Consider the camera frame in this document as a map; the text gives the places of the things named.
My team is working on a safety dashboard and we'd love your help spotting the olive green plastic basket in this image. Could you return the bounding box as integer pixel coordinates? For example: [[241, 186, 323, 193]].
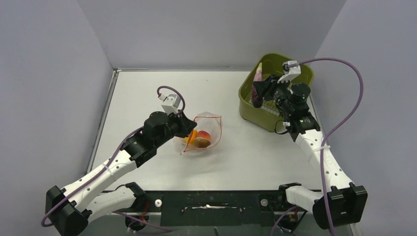
[[238, 54, 320, 133]]

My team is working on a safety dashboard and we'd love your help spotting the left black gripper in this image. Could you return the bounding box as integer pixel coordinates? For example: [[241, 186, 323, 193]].
[[154, 109, 197, 148]]

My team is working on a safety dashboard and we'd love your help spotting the yellow toy bell pepper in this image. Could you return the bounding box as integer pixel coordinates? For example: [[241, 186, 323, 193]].
[[184, 129, 198, 146]]

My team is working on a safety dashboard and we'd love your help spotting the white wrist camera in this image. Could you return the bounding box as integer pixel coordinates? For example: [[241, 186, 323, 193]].
[[161, 94, 181, 114], [278, 60, 301, 83]]

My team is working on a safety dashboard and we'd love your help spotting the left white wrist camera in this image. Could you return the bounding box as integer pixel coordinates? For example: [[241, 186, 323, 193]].
[[161, 94, 181, 114]]

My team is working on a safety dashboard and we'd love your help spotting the clear zip top bag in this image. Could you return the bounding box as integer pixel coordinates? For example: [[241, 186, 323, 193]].
[[173, 112, 223, 154]]

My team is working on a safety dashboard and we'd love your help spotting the purple cable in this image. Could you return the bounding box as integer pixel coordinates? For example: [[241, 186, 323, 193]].
[[40, 86, 186, 235], [270, 58, 364, 236]]

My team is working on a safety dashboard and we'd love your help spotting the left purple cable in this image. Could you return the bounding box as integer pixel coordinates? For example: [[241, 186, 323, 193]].
[[40, 86, 186, 235]]

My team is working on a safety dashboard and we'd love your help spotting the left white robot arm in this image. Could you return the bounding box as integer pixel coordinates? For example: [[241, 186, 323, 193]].
[[41, 111, 197, 236]]

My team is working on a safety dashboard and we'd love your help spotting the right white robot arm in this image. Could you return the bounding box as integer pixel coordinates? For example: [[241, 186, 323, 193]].
[[252, 75, 368, 230]]

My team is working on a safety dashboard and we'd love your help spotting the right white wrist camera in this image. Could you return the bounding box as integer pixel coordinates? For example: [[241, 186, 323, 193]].
[[278, 60, 301, 83]]

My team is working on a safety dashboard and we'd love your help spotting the purple toy eggplant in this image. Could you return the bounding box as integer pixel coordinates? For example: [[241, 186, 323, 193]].
[[251, 62, 264, 108]]

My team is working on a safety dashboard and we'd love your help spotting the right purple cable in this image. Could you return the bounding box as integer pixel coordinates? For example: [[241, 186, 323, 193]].
[[270, 58, 364, 236]]

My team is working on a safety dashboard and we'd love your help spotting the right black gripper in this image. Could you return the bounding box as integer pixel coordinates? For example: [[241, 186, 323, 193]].
[[254, 74, 294, 116]]

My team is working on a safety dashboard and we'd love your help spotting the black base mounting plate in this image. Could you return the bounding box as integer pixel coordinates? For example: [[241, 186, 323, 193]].
[[125, 190, 322, 232]]

